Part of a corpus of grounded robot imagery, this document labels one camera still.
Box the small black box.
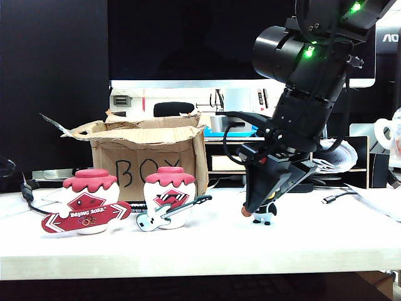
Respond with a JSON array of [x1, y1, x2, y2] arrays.
[[368, 152, 390, 189]]

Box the silver flat stand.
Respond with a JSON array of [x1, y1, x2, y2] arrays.
[[31, 169, 83, 182]]

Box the loose white papers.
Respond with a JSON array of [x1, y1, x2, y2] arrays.
[[344, 183, 401, 223]]

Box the red white snowboard doll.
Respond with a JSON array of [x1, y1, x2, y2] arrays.
[[41, 168, 132, 236]]

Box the white ceramic mug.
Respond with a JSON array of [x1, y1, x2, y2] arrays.
[[374, 108, 401, 151]]

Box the black cable with grey plug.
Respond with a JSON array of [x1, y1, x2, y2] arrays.
[[20, 180, 53, 216]]

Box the large black monitor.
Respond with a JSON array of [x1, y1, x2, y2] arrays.
[[0, 0, 110, 194]]

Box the wooden desk shelf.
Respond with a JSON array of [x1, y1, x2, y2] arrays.
[[203, 136, 369, 189]]

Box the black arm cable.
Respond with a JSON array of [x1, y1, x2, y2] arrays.
[[222, 124, 248, 164]]

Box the small black white doll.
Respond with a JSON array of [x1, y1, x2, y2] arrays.
[[252, 189, 278, 226]]

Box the white flat box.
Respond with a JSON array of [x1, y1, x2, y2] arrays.
[[211, 156, 247, 172]]

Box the rolled paper stack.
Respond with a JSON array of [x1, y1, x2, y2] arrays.
[[313, 139, 358, 175]]

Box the brown cardboard piece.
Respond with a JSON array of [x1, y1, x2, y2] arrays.
[[357, 271, 394, 300]]

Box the torn cardboard box marked BOX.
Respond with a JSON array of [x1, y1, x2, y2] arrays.
[[39, 109, 210, 201]]

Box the blue tissue pack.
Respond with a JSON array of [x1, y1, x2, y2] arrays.
[[203, 115, 258, 138]]

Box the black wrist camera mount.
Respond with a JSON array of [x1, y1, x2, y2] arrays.
[[216, 111, 273, 166]]

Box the silver-chinned large monitor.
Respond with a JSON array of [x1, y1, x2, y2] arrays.
[[107, 0, 376, 90]]

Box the black USB cable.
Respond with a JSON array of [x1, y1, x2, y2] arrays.
[[321, 191, 358, 205]]

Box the black office chair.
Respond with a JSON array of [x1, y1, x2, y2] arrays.
[[153, 102, 195, 119]]

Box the grey AOC monitor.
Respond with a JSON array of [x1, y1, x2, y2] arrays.
[[375, 26, 401, 126]]

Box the red white guitar doll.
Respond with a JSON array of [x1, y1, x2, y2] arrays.
[[135, 166, 213, 233]]

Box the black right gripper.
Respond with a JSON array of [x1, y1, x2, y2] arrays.
[[241, 125, 320, 218]]

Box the silver metal stand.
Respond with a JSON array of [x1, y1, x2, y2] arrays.
[[349, 123, 377, 139]]

